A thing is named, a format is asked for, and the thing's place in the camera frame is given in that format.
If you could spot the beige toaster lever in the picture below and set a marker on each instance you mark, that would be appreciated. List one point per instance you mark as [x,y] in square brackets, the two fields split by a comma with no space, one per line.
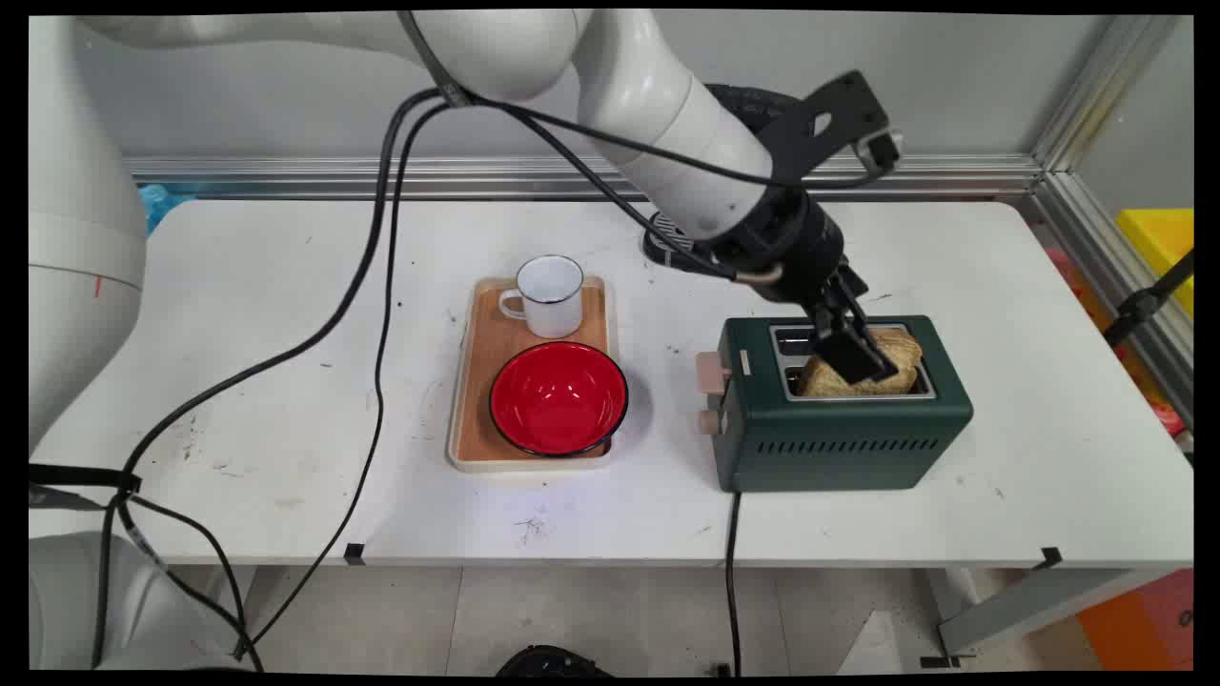
[711,372]

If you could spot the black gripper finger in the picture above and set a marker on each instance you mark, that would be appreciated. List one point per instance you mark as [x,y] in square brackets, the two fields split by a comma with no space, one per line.
[856,297]
[853,357]

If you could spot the aluminium frame corner post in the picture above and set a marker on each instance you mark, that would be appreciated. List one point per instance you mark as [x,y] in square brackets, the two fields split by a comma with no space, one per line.
[1106,86]

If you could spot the yellow plastic bin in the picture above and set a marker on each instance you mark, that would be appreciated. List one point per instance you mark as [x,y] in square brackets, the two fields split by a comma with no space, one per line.
[1163,238]

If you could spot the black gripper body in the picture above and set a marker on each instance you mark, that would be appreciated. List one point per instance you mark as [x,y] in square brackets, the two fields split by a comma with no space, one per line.
[796,248]

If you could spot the black stand clamp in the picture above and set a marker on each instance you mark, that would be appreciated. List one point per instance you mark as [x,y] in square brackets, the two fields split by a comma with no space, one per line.
[1139,307]

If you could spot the black round floor object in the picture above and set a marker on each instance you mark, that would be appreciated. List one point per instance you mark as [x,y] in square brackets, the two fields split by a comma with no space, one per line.
[548,662]

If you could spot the black coffee machine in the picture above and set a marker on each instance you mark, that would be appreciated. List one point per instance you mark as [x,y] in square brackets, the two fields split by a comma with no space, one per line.
[753,100]

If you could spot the wooden tray with white rim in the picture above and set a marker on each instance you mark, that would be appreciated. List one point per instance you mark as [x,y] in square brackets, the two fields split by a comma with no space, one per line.
[481,381]

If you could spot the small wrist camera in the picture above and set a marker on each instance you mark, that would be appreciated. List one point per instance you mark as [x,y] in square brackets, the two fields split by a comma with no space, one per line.
[882,150]

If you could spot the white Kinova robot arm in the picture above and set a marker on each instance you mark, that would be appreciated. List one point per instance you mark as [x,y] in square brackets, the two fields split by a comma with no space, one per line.
[629,86]

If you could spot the black tape mark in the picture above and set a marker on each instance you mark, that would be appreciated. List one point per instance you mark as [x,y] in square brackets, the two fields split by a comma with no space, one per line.
[1051,557]

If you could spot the dark green toaster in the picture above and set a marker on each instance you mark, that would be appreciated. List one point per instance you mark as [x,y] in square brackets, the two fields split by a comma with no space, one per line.
[839,438]

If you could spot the blue plastic bag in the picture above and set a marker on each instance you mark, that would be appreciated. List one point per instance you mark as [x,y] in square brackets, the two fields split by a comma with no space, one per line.
[160,205]

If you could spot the slanted aluminium side rail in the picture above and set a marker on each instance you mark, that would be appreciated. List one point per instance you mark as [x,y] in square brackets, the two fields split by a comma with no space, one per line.
[1115,276]

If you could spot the white enamel mug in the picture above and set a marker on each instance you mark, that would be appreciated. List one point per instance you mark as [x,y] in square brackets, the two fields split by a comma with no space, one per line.
[553,295]

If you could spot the orange box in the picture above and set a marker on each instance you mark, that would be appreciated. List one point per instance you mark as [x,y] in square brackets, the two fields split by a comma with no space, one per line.
[1144,619]

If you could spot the grey table leg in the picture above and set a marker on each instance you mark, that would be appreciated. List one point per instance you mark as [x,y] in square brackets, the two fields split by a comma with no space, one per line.
[1029,610]

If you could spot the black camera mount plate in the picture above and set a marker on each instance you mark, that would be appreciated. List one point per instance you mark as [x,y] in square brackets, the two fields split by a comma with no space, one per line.
[829,114]

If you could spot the horizontal aluminium frame rail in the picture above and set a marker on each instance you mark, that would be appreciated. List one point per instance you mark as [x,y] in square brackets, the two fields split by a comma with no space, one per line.
[334,176]

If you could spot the toasted bread slice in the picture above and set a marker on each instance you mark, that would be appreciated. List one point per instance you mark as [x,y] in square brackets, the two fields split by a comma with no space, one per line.
[905,354]

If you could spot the beige toaster knob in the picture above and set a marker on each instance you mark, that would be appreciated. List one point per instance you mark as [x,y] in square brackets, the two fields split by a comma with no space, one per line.
[710,422]

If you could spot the red bowl with black rim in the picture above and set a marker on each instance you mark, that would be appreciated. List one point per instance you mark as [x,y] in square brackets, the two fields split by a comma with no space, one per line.
[558,398]

